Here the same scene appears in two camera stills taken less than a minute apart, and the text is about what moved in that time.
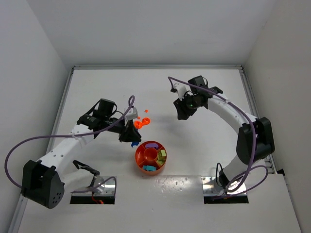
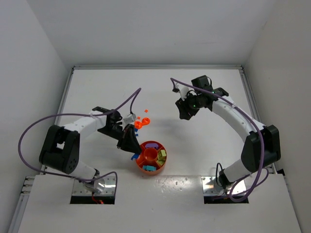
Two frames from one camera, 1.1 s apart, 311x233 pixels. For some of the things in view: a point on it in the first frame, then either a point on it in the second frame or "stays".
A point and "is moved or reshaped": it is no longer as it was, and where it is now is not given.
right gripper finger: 183,111 stays
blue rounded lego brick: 134,143 is moved or reshaped
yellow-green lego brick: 163,153 stays
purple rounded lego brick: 151,145 stays
